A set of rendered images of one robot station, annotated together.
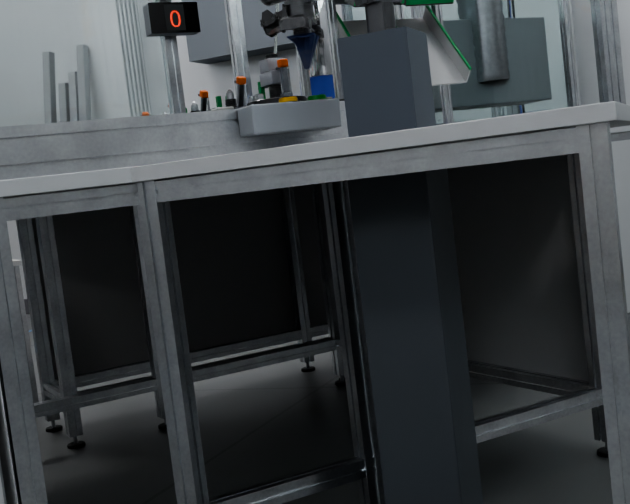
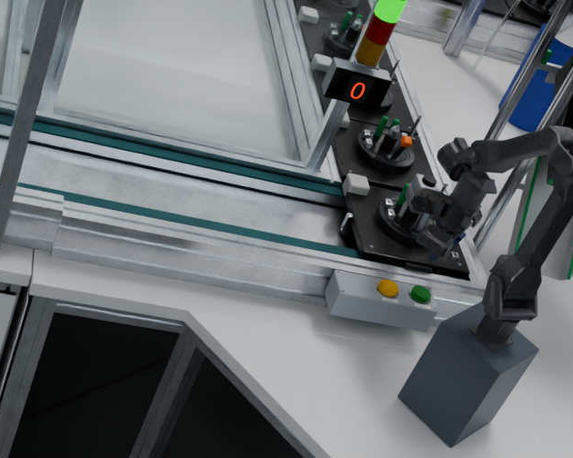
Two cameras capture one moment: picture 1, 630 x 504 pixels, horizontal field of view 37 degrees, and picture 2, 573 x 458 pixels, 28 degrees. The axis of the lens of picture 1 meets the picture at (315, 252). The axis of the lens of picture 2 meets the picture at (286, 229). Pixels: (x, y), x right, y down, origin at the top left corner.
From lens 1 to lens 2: 1.45 m
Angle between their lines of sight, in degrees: 31
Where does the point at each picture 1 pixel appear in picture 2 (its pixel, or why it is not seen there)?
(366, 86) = (437, 378)
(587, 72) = not seen: outside the picture
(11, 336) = (20, 383)
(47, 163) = (122, 256)
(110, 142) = (190, 260)
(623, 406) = not seen: outside the picture
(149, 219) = (185, 347)
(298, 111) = (387, 310)
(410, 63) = (483, 400)
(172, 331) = (158, 430)
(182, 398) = not seen: outside the picture
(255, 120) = (336, 305)
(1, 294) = (25, 358)
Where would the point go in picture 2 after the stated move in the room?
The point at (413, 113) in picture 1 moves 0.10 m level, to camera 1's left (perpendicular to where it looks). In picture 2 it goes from (457, 434) to (408, 407)
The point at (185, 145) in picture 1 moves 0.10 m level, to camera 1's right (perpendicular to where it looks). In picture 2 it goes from (264, 282) to (309, 306)
